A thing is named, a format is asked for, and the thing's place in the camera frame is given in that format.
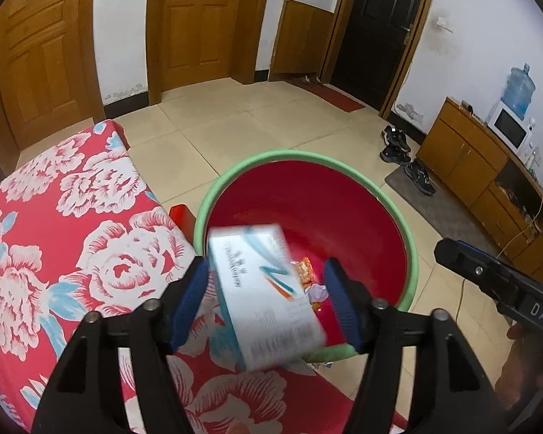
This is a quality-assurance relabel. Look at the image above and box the red basin with green rim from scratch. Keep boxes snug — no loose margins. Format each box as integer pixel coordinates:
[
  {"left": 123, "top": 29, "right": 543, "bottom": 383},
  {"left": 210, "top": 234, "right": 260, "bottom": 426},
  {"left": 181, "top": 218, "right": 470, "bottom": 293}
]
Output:
[{"left": 193, "top": 150, "right": 419, "bottom": 365}]

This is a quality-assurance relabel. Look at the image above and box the orange snack wrapper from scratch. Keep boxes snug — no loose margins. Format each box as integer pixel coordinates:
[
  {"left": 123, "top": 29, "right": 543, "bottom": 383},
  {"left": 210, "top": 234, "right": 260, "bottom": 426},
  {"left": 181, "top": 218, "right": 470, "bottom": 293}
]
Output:
[{"left": 299, "top": 258, "right": 316, "bottom": 288}]

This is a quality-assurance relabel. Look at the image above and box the white microwave oven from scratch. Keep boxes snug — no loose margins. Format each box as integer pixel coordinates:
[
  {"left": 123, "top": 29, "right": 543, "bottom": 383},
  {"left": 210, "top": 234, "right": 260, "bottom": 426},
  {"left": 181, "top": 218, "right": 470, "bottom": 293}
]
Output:
[{"left": 486, "top": 101, "right": 532, "bottom": 153}]

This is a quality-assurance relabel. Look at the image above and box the red plastic stool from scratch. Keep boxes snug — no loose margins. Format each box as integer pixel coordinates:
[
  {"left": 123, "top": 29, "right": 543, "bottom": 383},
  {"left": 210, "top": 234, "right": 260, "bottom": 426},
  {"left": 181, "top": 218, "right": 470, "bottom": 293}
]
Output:
[{"left": 169, "top": 205, "right": 196, "bottom": 240}]

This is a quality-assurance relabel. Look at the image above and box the low wooden wall panel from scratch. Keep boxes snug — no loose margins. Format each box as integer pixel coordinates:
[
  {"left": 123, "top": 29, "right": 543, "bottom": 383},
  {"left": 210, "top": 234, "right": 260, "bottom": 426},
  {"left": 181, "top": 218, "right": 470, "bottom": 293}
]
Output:
[{"left": 269, "top": 0, "right": 336, "bottom": 83}]

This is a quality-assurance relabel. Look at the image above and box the wooden cabinet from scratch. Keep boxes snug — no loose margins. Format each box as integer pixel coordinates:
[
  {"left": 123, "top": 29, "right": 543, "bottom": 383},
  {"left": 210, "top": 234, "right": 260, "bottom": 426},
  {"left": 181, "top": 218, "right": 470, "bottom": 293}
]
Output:
[{"left": 415, "top": 96, "right": 543, "bottom": 285}]

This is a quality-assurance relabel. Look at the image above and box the black sneaker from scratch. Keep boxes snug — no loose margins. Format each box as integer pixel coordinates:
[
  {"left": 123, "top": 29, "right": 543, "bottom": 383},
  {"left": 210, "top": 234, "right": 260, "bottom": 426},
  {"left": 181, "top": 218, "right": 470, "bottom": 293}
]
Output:
[
  {"left": 379, "top": 146, "right": 412, "bottom": 166},
  {"left": 381, "top": 127, "right": 412, "bottom": 152},
  {"left": 404, "top": 160, "right": 436, "bottom": 196}
]

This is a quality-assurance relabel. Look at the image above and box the blue water bottle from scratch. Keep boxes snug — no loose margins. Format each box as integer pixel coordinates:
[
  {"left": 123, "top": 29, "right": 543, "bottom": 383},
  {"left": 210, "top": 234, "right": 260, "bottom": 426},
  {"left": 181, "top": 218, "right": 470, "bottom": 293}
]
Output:
[{"left": 501, "top": 65, "right": 537, "bottom": 120}]

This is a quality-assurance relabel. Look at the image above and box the teal and white medicine box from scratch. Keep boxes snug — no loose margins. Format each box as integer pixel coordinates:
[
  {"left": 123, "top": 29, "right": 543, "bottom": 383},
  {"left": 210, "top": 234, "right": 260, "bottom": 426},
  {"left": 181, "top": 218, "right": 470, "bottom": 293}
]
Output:
[{"left": 207, "top": 224, "right": 327, "bottom": 371}]

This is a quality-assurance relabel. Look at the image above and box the grey floor mat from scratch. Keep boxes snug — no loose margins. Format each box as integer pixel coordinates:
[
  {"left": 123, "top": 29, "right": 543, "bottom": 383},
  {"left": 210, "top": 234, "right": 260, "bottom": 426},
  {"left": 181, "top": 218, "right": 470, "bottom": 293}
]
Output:
[{"left": 384, "top": 167, "right": 498, "bottom": 254}]

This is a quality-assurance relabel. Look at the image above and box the crumpled white wrapper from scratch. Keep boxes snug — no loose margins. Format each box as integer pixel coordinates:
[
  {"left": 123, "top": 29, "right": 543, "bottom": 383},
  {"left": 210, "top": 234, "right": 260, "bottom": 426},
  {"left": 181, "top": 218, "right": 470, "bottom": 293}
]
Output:
[{"left": 307, "top": 284, "right": 330, "bottom": 310}]

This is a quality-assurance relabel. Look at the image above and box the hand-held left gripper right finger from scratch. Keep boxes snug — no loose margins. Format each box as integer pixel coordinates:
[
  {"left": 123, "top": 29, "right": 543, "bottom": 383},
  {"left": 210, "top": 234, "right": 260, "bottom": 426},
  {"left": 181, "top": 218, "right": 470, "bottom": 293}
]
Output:
[{"left": 322, "top": 258, "right": 510, "bottom": 434}]

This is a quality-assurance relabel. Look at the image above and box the person's right hand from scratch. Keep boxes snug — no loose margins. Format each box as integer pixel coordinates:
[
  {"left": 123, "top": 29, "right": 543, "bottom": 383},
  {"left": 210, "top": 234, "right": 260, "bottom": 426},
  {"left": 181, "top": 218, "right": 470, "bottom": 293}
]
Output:
[{"left": 495, "top": 323, "right": 543, "bottom": 412}]

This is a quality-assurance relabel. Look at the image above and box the brown wooden door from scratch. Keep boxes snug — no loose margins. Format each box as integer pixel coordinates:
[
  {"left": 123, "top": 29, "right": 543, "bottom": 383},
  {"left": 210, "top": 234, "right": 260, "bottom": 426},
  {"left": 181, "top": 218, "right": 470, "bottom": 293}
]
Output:
[
  {"left": 0, "top": 0, "right": 106, "bottom": 150},
  {"left": 146, "top": 0, "right": 274, "bottom": 105}
]

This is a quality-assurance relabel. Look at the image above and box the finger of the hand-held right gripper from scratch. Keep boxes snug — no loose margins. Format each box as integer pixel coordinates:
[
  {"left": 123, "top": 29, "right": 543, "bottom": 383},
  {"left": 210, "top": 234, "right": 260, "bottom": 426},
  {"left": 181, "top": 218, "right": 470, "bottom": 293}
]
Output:
[{"left": 434, "top": 238, "right": 521, "bottom": 312}]

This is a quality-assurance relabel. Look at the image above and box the red floral tablecloth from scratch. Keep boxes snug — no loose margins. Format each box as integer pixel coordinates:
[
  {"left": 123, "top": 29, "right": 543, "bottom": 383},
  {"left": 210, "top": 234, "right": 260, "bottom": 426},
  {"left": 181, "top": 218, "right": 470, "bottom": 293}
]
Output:
[{"left": 0, "top": 120, "right": 410, "bottom": 434}]

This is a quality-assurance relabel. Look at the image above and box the black door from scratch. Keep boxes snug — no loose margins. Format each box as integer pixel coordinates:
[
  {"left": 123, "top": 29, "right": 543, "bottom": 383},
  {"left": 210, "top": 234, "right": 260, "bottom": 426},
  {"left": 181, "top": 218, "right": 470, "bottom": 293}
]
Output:
[{"left": 321, "top": 0, "right": 441, "bottom": 118}]

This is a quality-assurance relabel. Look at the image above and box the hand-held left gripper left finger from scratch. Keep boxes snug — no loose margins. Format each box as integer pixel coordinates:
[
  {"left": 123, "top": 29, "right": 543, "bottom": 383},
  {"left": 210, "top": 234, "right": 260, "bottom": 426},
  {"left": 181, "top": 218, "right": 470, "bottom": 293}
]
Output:
[{"left": 31, "top": 257, "right": 210, "bottom": 434}]

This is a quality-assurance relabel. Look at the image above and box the red doormat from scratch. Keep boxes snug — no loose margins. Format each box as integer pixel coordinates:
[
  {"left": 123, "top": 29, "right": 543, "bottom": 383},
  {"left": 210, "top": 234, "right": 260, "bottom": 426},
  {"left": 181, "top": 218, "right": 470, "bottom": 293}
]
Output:
[{"left": 284, "top": 79, "right": 366, "bottom": 112}]

